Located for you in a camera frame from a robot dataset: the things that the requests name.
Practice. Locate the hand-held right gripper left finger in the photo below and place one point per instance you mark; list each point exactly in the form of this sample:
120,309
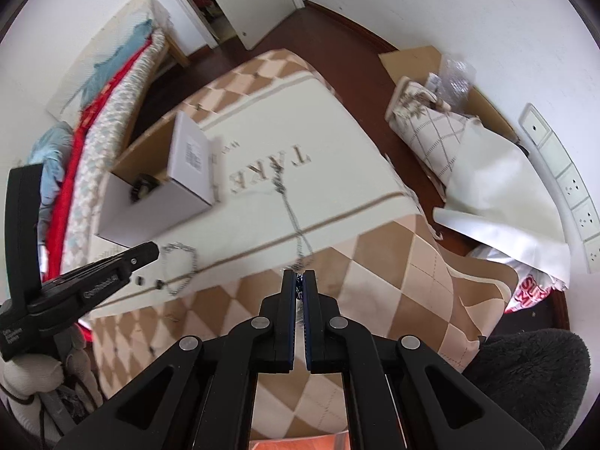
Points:
292,293

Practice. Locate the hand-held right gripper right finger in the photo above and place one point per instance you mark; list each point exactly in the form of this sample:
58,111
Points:
307,293

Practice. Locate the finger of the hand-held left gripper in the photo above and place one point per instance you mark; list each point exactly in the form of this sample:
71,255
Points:
138,255

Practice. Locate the white cardboard box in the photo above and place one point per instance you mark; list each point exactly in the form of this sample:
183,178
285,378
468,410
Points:
159,211

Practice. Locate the light blue cloth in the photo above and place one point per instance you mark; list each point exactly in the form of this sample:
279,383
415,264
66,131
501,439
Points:
51,159
119,54

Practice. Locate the patterned quilt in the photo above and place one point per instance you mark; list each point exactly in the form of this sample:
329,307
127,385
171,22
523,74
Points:
101,150

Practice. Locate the beige plush toy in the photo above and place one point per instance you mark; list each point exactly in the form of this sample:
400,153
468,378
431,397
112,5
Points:
33,379

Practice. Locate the beige checkered blanket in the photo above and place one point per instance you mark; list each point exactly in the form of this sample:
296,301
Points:
328,117

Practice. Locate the grid patterned cloth bag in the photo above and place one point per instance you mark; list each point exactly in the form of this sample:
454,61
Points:
433,133

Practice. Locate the white mattress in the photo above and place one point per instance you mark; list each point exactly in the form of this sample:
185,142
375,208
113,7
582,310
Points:
101,42

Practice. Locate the white cloth sheet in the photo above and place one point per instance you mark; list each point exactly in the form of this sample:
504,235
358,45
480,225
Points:
506,197

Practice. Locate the red and white plastic bag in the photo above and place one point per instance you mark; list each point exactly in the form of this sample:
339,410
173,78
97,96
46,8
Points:
529,290

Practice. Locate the dark grey fluffy cushion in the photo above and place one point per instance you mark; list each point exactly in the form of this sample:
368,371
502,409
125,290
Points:
529,375

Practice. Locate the flat brown cardboard sheet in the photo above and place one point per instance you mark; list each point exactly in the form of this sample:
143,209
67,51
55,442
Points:
412,63

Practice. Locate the clear plastic wrap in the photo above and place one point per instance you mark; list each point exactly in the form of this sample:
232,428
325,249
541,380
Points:
452,75

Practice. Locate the wooden bed frame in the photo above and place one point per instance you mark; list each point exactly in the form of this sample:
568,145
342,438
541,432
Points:
177,49

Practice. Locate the white wall socket panel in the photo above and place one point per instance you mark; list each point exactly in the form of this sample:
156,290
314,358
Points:
569,183

